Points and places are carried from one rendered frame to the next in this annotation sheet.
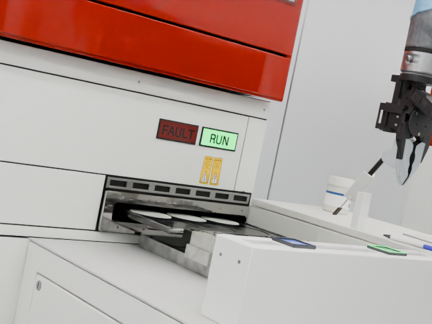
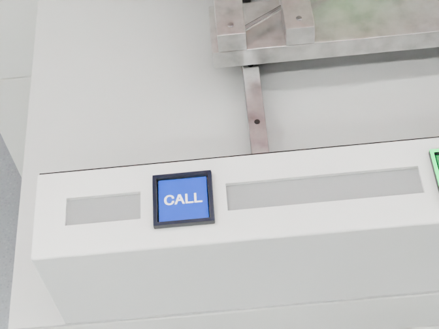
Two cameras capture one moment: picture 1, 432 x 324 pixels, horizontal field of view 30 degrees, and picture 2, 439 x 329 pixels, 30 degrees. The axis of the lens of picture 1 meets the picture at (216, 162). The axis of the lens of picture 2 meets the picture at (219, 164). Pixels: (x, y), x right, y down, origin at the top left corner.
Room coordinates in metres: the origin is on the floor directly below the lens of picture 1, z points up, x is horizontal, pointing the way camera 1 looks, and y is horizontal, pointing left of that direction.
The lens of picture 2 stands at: (1.12, -0.47, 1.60)
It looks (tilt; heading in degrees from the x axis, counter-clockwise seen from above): 55 degrees down; 42
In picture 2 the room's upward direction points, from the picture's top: 7 degrees counter-clockwise
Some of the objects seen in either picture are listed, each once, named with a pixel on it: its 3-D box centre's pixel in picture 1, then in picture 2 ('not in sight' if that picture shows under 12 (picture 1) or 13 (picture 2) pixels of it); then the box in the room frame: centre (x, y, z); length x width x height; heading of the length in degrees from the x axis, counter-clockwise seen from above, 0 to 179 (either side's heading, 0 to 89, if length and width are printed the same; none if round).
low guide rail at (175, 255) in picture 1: (208, 269); (247, 47); (1.68, -0.03, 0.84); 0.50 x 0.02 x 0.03; 40
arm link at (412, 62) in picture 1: (420, 65); not in sight; (1.57, -0.35, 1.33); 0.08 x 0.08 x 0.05
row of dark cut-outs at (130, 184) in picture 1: (182, 191); not in sight; (1.96, 0.07, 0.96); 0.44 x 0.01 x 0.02; 130
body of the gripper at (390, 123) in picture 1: (409, 107); not in sight; (1.58, -0.35, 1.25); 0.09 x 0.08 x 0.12; 40
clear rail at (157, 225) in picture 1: (125, 212); not in sight; (1.84, 0.18, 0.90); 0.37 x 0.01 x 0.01; 40
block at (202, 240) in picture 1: (208, 242); (229, 17); (1.66, -0.02, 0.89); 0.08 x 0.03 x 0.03; 40
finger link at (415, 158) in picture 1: (404, 161); not in sight; (1.59, -0.36, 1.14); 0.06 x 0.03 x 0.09; 40
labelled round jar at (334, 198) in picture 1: (338, 195); not in sight; (2.18, -0.34, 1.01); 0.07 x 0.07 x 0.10
